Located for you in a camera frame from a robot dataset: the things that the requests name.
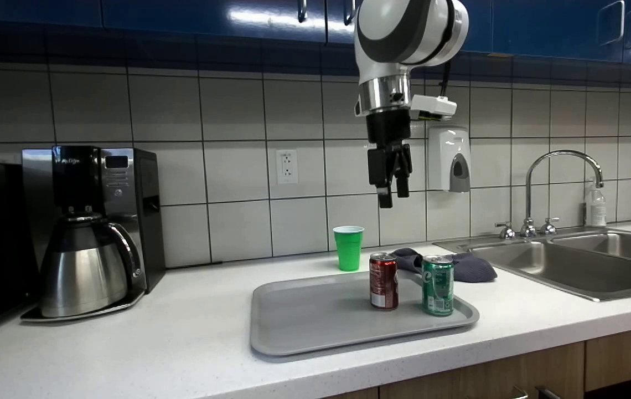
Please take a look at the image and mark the clear soap bottle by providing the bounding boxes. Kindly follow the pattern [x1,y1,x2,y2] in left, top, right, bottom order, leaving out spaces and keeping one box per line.
[585,184,610,231]

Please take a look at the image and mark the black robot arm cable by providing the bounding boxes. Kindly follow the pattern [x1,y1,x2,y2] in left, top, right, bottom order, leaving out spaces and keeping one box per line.
[437,60,459,99]

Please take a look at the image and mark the gray plastic tray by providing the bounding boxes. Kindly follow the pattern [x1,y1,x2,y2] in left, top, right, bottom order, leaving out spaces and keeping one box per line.
[248,270,481,360]

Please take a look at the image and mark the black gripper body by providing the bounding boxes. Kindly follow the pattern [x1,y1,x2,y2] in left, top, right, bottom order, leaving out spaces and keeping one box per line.
[365,108,413,153]

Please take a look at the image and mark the chrome gooseneck faucet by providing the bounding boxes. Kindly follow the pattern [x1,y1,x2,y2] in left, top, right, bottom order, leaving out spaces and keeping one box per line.
[523,149,607,237]

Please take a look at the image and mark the blue upper cabinets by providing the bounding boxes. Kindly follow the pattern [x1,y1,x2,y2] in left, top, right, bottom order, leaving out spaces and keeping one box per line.
[0,0,631,68]

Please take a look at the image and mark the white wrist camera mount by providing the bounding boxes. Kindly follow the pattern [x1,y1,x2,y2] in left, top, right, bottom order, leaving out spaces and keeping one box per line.
[409,94,459,123]

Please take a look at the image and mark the red soda can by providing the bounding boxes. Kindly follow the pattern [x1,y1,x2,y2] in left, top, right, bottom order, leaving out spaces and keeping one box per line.
[367,252,400,313]

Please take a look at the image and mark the white wall soap dispenser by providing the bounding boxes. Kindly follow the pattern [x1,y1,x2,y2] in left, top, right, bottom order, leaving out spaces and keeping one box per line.
[424,128,473,195]

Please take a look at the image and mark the steel and black coffee maker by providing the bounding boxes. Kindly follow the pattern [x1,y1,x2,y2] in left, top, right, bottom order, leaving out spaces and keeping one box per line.
[17,145,168,327]

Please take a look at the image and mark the stainless steel double sink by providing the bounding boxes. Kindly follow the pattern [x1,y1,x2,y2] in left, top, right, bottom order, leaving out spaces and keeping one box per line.
[438,228,631,304]

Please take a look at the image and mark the white wall outlet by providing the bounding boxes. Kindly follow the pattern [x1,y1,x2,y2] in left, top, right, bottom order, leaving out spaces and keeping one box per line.
[274,149,299,187]

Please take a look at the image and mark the wooden lower cabinets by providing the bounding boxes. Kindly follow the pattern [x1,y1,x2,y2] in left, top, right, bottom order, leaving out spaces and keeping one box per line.
[328,319,631,399]

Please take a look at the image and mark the dark gray cloth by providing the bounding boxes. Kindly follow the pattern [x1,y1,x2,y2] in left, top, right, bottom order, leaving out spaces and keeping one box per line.
[387,247,500,285]

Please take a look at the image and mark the green plastic cup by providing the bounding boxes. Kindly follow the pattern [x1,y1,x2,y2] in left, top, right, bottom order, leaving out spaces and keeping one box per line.
[332,225,365,272]

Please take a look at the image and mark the green soda can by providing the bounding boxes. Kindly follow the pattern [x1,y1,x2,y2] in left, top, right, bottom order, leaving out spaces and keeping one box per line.
[421,255,456,319]

